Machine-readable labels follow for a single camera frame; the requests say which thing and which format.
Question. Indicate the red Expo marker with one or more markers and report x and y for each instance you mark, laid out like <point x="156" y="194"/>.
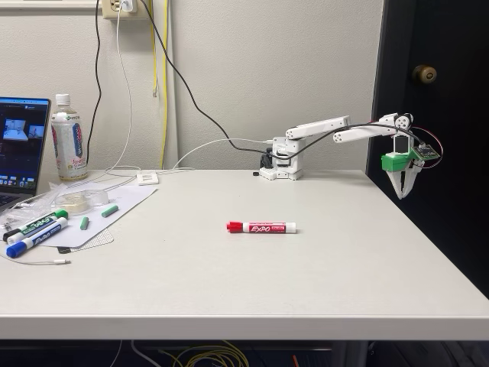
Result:
<point x="267" y="228"/>

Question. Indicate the green Expo marker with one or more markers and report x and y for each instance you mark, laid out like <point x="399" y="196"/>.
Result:
<point x="38" y="223"/>

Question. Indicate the blue Expo marker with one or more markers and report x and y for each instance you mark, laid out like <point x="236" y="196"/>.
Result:
<point x="38" y="240"/>

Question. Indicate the black marker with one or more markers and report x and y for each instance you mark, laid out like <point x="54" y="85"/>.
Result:
<point x="9" y="235"/>

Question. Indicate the dark door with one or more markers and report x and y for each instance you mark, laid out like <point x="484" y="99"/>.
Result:
<point x="439" y="229"/>

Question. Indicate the brass door knob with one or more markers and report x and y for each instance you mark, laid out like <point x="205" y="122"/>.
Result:
<point x="424" y="74"/>

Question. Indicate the white adapter hub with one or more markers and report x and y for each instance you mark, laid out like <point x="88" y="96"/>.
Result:
<point x="148" y="178"/>

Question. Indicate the white paper sheet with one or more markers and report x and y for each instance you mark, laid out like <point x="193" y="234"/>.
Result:
<point x="126" y="202"/>

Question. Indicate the green chalk piece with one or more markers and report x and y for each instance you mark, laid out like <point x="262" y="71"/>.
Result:
<point x="109" y="211"/>
<point x="84" y="223"/>

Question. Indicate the white charger plug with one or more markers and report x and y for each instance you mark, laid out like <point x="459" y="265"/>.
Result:
<point x="128" y="5"/>

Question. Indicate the clear round tape container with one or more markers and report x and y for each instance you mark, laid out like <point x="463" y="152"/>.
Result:
<point x="82" y="200"/>

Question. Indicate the plastic tea bottle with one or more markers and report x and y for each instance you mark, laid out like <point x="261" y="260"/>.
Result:
<point x="70" y="145"/>

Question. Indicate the small black card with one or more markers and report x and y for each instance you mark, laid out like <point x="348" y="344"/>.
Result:
<point x="63" y="250"/>

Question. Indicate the clear plastic bag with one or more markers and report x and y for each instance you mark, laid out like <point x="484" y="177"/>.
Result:
<point x="34" y="202"/>

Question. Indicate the open laptop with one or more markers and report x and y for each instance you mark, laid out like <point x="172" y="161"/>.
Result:
<point x="23" y="153"/>

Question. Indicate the green printed camera mount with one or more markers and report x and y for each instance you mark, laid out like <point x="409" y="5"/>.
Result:
<point x="393" y="162"/>

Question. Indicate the green camera circuit board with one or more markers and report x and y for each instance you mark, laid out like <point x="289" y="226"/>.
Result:
<point x="426" y="152"/>

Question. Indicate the beige wall outlet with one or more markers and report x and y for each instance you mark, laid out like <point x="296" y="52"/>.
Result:
<point x="111" y="9"/>

